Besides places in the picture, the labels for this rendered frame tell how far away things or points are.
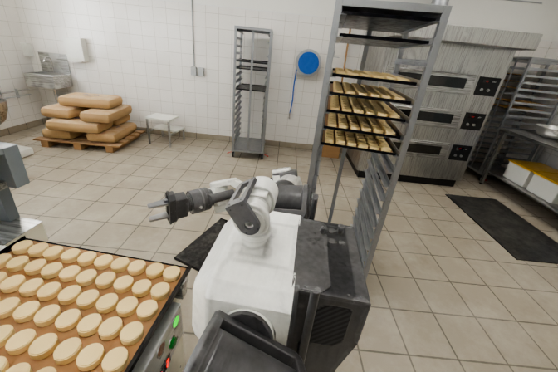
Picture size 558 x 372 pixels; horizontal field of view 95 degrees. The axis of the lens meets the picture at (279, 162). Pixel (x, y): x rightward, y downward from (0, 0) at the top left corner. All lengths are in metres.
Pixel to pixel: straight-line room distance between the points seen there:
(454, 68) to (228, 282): 3.71
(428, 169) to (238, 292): 3.89
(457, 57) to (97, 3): 5.05
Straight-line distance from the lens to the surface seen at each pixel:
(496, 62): 4.17
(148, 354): 0.88
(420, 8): 1.40
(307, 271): 0.48
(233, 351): 0.39
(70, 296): 0.96
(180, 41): 4.69
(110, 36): 5.20
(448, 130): 4.09
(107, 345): 0.85
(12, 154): 1.33
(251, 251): 0.51
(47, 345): 0.88
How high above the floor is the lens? 1.58
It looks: 24 degrees down
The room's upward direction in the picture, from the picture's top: 6 degrees clockwise
